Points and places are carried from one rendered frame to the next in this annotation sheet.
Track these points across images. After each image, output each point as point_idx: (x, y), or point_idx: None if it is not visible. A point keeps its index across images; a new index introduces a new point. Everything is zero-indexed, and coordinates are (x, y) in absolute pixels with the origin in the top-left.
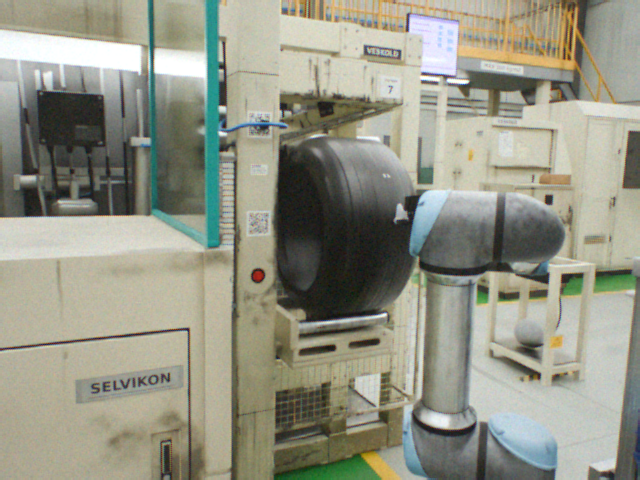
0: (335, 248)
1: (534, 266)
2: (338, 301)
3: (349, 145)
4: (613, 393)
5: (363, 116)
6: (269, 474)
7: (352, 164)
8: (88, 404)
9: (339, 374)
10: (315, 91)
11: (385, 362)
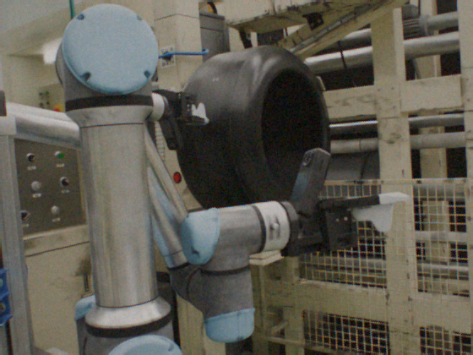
0: (175, 150)
1: (52, 143)
2: (197, 200)
3: (218, 57)
4: None
5: (356, 16)
6: (200, 352)
7: (195, 74)
8: None
9: (398, 316)
10: (271, 10)
11: (464, 319)
